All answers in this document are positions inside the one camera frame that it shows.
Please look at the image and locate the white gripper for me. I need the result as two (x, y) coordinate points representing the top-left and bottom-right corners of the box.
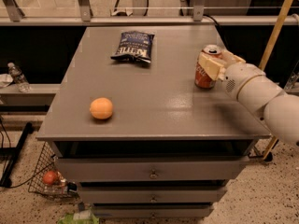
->
(198, 49), (265, 100)

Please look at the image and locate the red coke can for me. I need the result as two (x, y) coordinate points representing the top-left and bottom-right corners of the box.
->
(194, 45), (221, 89)

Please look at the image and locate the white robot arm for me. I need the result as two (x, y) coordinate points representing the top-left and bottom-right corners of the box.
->
(198, 50), (299, 147)

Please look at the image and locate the blue Kettle chips bag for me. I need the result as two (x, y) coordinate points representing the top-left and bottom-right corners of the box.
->
(111, 31), (155, 63)

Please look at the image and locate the grey drawer cabinet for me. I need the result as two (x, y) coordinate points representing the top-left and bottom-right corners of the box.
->
(38, 26), (267, 208)

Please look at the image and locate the orange fruit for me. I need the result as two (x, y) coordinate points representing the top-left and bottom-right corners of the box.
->
(90, 97), (113, 119)

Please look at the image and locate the top grey drawer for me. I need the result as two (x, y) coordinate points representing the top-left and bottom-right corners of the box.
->
(55, 157), (249, 182)

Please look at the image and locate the grey drawer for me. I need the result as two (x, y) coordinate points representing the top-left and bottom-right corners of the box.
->
(93, 204), (213, 218)
(55, 157), (249, 182)
(78, 186), (227, 203)

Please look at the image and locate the bottom grey drawer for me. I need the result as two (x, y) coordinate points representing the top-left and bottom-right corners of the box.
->
(93, 204), (213, 218)

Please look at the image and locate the middle grey drawer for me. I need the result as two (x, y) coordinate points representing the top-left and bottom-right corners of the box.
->
(78, 186), (227, 203)

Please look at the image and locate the clear plastic water bottle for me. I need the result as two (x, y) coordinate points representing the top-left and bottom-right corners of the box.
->
(7, 63), (30, 92)

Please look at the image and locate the red apple in basket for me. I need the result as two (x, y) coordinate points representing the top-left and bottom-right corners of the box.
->
(43, 171), (58, 185)

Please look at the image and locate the green snack bag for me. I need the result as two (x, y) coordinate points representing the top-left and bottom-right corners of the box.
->
(57, 210), (99, 224)

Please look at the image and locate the crumpled white paper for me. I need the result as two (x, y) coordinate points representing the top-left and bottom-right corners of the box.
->
(0, 74), (13, 89)

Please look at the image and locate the black metal stand leg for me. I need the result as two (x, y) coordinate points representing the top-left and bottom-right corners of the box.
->
(0, 122), (34, 188)

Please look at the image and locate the black wire basket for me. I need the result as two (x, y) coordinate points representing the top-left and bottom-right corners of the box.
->
(28, 143), (78, 200)

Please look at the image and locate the black cable on floor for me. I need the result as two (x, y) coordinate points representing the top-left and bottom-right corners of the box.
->
(0, 115), (57, 189)

